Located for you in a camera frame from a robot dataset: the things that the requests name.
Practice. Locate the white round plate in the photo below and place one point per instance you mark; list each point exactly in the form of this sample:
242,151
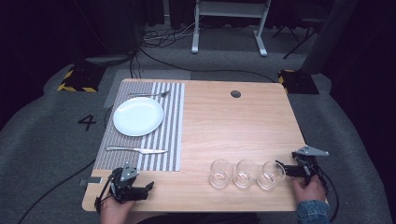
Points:
138,116

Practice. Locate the black yellow striped base plate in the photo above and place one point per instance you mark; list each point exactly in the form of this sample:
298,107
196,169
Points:
298,82
81,79

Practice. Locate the black tripod stand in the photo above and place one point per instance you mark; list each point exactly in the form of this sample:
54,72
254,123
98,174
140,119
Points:
299,34

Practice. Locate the white metal desk frame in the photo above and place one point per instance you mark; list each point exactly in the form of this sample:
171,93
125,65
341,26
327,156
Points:
231,10

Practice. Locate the silver table knife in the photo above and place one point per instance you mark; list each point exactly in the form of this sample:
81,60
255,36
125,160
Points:
137,150

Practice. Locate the grey striped placemat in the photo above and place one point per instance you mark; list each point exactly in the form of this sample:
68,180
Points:
174,130

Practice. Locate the person's right hand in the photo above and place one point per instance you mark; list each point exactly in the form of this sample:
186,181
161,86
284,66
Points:
308,192

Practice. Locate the grey upright pillar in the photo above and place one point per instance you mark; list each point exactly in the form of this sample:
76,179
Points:
330,37

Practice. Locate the clear drinking glass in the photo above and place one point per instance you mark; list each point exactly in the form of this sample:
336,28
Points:
269,176
220,173
246,174

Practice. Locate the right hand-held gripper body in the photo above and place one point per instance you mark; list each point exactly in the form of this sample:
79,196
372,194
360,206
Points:
305,163

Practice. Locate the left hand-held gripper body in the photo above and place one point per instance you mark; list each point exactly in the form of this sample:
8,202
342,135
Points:
124,186

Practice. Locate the person's dark clothing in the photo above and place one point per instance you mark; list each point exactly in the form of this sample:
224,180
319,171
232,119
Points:
199,219

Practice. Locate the person's left hand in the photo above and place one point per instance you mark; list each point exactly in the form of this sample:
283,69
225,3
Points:
114,210

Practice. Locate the silver fork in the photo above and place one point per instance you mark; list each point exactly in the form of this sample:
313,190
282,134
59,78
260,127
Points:
150,94

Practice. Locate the grey tab on table edge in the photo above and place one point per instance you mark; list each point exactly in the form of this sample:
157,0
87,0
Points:
92,180

